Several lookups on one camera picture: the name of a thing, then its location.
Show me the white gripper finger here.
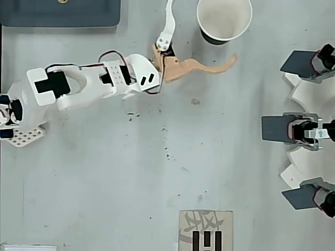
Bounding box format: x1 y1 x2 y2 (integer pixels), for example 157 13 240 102
156 0 176 52

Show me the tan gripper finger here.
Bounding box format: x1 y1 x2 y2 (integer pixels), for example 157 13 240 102
181 53 238 74

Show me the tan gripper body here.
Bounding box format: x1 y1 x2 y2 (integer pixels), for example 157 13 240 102
152 42 185 84

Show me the black paper cup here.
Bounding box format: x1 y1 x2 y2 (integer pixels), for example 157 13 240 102
196 0 253 46

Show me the white round machine base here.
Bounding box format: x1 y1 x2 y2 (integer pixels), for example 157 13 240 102
278 72 335 189

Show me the dark grey tray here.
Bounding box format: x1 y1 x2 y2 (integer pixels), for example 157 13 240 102
0 0 121 28

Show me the printed cardboard card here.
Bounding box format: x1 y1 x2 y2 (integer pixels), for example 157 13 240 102
178 210 235 251

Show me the white flat sheet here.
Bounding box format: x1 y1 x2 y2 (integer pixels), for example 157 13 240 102
0 244 57 251

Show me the red black servo cable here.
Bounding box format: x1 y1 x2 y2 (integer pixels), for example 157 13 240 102
44 50 137 83

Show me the middle grey camera mount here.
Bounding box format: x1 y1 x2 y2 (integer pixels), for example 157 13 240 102
261 112 335 151

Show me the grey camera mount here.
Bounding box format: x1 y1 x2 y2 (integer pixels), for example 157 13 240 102
261 112 335 151
280 43 335 85
281 177 335 219

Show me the upper grey camera mount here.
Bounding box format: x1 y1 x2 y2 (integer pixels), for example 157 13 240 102
280 43 335 85

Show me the lower grey camera mount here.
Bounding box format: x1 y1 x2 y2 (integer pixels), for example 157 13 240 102
281 177 335 219

